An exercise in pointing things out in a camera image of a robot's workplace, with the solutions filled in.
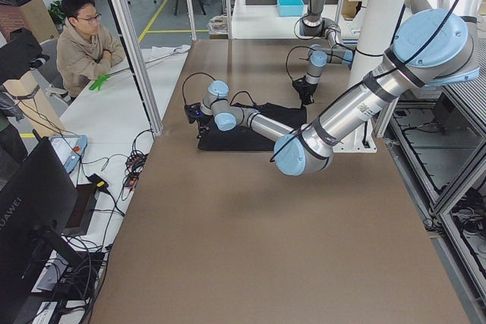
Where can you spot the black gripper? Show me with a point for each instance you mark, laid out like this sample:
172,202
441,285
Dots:
307,91
202,120

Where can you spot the orange power strip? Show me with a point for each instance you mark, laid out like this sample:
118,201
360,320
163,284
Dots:
133,167

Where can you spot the aluminium frame post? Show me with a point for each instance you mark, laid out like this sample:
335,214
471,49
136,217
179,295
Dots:
136,63

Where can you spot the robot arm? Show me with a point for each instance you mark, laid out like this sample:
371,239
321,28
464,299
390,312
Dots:
314,25
430,44

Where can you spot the black graphic t-shirt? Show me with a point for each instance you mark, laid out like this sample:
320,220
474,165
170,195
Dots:
242,139

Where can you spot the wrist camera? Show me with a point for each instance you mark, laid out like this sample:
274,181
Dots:
193,112
299,84

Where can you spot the black Huawei monitor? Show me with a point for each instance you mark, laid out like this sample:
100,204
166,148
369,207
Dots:
36,205

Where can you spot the blue plastic bin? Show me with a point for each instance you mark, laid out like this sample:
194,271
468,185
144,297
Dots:
290,8

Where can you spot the seated man beige hoodie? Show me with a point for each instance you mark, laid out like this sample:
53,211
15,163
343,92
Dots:
85,49

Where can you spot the blue teach pendant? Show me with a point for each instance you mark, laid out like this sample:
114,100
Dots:
69,149

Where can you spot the green grabber tool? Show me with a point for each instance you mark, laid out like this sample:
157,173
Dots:
97,84

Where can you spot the cardboard box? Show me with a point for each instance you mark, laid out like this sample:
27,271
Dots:
350,8

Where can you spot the black power adapter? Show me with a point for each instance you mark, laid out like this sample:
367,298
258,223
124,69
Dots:
100,183

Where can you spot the white cloth on table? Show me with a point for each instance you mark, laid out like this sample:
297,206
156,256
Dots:
163,52

